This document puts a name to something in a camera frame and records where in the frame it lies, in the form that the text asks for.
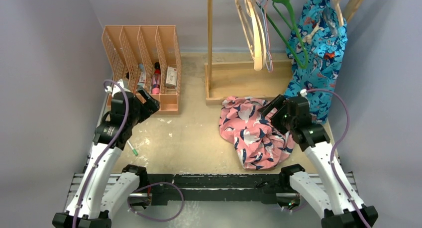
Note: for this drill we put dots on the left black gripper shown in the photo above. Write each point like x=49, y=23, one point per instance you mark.
x=148, y=108

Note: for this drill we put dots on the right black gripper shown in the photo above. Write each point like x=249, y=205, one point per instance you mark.
x=281, y=104

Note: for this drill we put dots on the pink shark print shorts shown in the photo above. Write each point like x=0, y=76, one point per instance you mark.
x=259, y=146

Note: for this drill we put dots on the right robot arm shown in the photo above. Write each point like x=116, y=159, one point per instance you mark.
x=337, y=202

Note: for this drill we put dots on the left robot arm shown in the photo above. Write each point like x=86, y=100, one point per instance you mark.
x=93, y=206

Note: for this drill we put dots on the blue shark print shorts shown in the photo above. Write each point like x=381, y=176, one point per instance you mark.
x=316, y=55

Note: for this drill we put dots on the wooden hanger holding blue shorts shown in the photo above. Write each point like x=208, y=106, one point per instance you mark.
x=336, y=6

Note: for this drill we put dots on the white tube in organizer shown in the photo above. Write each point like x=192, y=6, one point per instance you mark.
x=142, y=77

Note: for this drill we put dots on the pink bottle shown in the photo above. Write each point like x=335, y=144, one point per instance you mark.
x=156, y=79

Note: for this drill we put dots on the wooden clothes rack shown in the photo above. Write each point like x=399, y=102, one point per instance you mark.
x=224, y=79

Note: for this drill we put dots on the green white marker pen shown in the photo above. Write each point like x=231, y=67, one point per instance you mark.
x=132, y=148

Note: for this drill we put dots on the small white box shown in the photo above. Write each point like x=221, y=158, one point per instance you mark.
x=171, y=77

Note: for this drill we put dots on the orange plastic file organizer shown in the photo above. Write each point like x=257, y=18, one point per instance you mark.
x=127, y=46

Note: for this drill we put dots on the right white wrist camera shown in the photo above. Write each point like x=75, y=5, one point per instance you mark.
x=303, y=92

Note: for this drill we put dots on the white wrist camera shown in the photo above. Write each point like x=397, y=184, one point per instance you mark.
x=303, y=92
x=117, y=87

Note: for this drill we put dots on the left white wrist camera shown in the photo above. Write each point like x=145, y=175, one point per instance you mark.
x=117, y=87

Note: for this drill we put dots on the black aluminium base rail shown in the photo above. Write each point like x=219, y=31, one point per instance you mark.
x=264, y=188

